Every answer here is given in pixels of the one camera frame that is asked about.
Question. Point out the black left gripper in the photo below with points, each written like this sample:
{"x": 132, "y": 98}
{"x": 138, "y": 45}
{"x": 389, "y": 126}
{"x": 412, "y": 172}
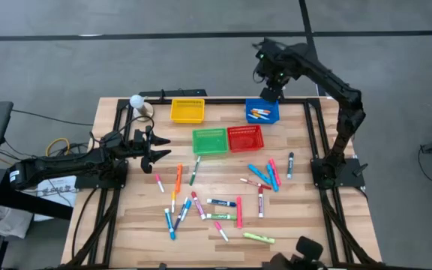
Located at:
{"x": 135, "y": 146}

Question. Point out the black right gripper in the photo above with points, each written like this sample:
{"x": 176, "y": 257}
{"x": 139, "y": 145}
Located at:
{"x": 278, "y": 77}

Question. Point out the small orange white marker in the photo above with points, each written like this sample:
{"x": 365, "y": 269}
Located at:
{"x": 261, "y": 111}

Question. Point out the orange highlighter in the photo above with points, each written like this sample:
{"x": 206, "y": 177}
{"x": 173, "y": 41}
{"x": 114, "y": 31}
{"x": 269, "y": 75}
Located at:
{"x": 178, "y": 178}

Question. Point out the thin green marker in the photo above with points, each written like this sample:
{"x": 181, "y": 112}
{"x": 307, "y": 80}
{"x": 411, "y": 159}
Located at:
{"x": 195, "y": 170}

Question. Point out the magenta Expo marker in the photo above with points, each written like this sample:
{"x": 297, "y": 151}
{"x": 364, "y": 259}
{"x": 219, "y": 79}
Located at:
{"x": 198, "y": 205}

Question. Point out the black Expo marker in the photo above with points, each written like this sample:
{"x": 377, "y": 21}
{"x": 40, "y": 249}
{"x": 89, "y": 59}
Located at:
{"x": 290, "y": 165}

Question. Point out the thin blue Expo marker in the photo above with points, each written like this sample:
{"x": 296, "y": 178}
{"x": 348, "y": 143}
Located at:
{"x": 178, "y": 219}

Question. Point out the thin red marker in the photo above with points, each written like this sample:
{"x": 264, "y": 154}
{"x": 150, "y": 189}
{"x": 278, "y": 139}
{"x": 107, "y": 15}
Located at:
{"x": 255, "y": 183}

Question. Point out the thick green Expo marker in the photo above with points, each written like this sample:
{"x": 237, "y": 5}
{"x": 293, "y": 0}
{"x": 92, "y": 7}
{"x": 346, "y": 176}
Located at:
{"x": 221, "y": 216}

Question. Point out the pink highlighter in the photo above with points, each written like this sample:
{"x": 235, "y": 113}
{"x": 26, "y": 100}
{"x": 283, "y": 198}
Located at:
{"x": 275, "y": 171}
{"x": 239, "y": 212}

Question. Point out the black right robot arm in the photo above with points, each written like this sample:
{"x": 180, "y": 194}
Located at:
{"x": 328, "y": 80}

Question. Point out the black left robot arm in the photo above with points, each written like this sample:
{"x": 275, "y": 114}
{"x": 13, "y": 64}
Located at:
{"x": 69, "y": 163}

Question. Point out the blue plastic basket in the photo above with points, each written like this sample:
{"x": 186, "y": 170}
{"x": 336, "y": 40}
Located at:
{"x": 276, "y": 116}

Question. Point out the yellow plastic basket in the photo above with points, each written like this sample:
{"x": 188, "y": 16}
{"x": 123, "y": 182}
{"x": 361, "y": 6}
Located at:
{"x": 188, "y": 110}

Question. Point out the white bulb lamp brass base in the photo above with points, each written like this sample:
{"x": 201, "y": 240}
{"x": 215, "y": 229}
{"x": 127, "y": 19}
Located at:
{"x": 137, "y": 101}

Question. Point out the red plastic basket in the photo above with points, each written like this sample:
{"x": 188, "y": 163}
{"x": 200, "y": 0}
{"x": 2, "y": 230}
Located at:
{"x": 246, "y": 138}

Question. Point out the green plastic basket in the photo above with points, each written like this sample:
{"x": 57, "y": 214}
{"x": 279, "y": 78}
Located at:
{"x": 210, "y": 141}

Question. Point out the black power strip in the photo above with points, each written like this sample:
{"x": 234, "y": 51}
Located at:
{"x": 173, "y": 92}

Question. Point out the blue highlighter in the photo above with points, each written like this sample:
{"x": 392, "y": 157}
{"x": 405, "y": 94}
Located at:
{"x": 273, "y": 182}
{"x": 259, "y": 174}

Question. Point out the thick blue Expo marker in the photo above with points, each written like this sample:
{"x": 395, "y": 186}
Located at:
{"x": 221, "y": 202}

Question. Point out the white paper sheet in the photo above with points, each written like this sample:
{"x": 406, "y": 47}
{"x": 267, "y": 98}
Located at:
{"x": 58, "y": 187}

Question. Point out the thick red Expo marker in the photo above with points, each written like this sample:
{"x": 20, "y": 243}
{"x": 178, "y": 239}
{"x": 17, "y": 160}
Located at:
{"x": 260, "y": 202}

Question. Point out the white plastic bag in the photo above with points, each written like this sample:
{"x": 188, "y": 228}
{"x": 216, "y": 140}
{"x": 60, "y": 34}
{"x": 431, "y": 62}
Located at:
{"x": 8, "y": 221}

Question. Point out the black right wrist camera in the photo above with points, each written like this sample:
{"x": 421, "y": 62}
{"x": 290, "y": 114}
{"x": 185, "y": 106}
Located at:
{"x": 263, "y": 52}

